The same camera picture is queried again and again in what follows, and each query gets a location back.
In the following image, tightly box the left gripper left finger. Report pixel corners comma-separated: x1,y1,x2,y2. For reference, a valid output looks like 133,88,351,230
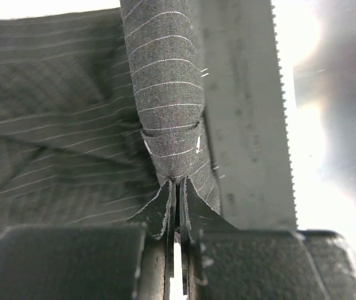
129,180,176,300

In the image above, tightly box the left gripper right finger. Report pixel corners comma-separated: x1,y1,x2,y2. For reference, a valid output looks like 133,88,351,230
177,175,240,300

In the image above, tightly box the dark pinstriped long sleeve shirt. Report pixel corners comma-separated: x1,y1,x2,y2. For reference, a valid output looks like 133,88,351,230
0,1,220,231

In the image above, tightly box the white slotted cable duct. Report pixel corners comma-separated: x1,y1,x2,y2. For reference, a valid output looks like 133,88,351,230
200,1,297,231

